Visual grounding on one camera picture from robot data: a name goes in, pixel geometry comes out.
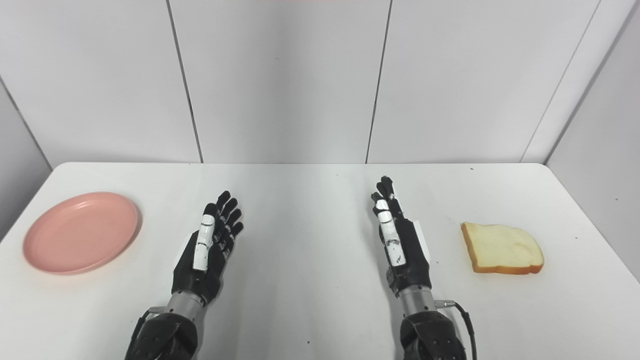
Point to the pink round plate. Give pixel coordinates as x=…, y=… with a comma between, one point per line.
x=81, y=232

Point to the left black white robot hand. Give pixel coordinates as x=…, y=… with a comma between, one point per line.
x=202, y=260

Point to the slice of white bread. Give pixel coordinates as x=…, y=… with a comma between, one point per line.
x=502, y=248

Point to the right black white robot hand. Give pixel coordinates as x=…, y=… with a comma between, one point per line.
x=405, y=255

